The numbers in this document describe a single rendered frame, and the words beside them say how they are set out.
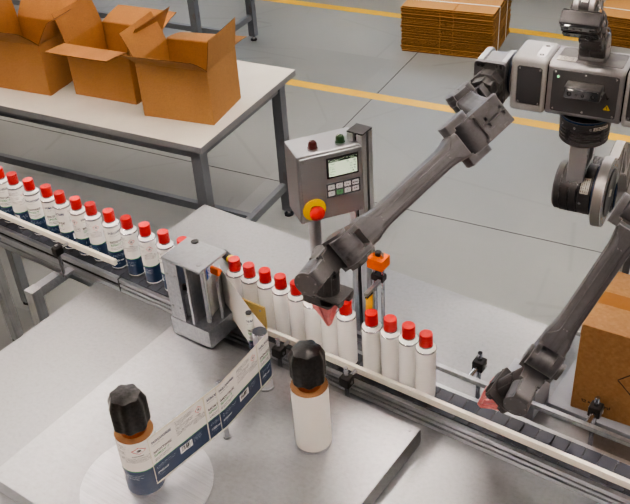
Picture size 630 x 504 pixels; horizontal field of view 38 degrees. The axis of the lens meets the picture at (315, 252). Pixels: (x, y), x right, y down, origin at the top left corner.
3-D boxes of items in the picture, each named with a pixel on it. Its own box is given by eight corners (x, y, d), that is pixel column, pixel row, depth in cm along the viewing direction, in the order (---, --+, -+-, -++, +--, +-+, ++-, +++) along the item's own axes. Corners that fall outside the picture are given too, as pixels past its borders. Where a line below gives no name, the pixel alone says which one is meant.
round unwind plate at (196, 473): (52, 502, 209) (51, 499, 209) (145, 419, 229) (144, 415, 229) (150, 565, 194) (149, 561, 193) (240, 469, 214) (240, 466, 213)
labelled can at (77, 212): (80, 248, 294) (66, 194, 282) (96, 246, 294) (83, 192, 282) (79, 257, 289) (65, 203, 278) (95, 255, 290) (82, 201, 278)
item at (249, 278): (242, 324, 257) (234, 266, 246) (254, 314, 261) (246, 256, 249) (257, 330, 255) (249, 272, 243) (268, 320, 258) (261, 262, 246)
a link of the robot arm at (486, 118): (525, 123, 199) (498, 87, 197) (475, 162, 201) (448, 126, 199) (489, 109, 242) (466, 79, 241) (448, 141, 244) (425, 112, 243)
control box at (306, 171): (289, 206, 231) (283, 140, 220) (351, 191, 235) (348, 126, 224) (302, 226, 223) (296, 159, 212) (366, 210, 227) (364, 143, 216)
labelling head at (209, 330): (173, 332, 256) (159, 258, 241) (203, 307, 264) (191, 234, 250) (211, 349, 249) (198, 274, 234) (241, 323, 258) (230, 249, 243)
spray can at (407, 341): (394, 387, 233) (393, 326, 221) (406, 376, 236) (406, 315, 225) (410, 396, 230) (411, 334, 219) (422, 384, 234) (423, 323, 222)
